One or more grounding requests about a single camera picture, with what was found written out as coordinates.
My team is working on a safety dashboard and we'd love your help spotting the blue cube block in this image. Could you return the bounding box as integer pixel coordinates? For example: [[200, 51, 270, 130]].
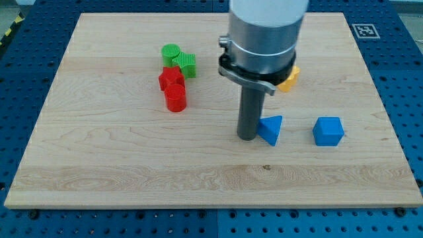
[[313, 117, 344, 146]]

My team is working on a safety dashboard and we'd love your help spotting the green cylinder block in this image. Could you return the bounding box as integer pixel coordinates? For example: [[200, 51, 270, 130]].
[[161, 44, 180, 67]]

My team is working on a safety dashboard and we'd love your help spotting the green star block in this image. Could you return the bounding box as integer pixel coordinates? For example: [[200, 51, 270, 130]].
[[172, 52, 196, 79]]

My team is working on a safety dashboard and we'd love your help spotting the red cylinder block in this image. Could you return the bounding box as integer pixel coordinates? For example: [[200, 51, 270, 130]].
[[164, 84, 187, 112]]

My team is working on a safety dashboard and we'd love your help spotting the wooden board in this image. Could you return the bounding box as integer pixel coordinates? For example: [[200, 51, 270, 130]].
[[5, 13, 422, 209]]

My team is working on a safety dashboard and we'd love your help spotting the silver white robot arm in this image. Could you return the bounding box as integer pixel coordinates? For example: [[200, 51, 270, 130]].
[[226, 0, 309, 74]]

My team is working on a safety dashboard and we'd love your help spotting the blue triangle block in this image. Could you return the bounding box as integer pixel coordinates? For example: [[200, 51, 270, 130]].
[[257, 115, 283, 146]]

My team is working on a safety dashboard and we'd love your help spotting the black clamp ring with lever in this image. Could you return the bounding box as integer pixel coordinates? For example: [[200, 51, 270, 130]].
[[217, 35, 297, 97]]

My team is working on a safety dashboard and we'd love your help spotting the white fiducial marker tag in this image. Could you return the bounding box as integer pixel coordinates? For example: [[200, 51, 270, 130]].
[[352, 23, 380, 39]]

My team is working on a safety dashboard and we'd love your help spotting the red star block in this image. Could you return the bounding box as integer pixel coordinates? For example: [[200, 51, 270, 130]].
[[159, 66, 185, 91]]

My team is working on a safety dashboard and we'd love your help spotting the yellow block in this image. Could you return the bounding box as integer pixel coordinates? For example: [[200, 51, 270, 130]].
[[277, 66, 301, 93]]

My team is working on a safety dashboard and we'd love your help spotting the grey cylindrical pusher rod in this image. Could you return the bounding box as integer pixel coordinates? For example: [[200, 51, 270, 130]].
[[237, 87, 265, 141]]

